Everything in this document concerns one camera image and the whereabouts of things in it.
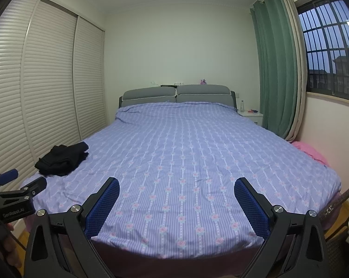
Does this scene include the black folded garment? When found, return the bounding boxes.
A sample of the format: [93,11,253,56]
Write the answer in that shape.
[35,150,76,178]

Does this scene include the brown wicker chair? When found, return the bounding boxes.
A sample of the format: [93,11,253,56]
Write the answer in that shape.
[322,177,349,278]

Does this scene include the white louvered wardrobe door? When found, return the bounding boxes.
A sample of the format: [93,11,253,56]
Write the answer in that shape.
[0,0,42,184]
[73,16,109,143]
[20,0,78,169]

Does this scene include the bed with lavender sheet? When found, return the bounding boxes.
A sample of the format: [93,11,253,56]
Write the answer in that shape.
[19,101,342,259]

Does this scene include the beige curtain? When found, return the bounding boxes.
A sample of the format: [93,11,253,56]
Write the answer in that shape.
[275,0,308,143]

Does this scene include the green curtain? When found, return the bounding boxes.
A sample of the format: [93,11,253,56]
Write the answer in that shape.
[250,0,298,139]

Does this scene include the grey headboard cushion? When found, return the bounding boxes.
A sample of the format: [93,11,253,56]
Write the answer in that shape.
[122,88,177,108]
[176,84,232,105]

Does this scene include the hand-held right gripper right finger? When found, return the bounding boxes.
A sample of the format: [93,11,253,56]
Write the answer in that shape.
[234,177,330,278]

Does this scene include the black pants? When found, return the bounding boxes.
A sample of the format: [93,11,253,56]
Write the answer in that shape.
[51,141,90,169]

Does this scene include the white nightstand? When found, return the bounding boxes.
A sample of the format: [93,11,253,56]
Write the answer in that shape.
[238,111,263,127]

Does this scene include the pink pillow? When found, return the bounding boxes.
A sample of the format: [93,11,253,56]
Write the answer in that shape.
[290,140,332,167]

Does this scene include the barred window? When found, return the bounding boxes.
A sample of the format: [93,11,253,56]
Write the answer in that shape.
[295,0,349,104]

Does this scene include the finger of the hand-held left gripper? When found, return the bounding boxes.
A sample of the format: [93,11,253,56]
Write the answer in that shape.
[0,169,19,193]
[0,177,48,202]

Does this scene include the person's left hand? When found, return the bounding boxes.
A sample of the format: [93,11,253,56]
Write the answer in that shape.
[2,222,21,270]

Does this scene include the black cable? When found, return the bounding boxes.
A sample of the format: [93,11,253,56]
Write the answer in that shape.
[10,231,27,251]

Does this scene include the maroon bed base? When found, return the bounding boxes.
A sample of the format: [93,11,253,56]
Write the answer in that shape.
[23,191,342,278]

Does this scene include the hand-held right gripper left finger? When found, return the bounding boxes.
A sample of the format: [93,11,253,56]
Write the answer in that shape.
[24,177,121,278]

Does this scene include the dark headboard frame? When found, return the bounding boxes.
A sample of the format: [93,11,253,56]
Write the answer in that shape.
[118,91,239,113]

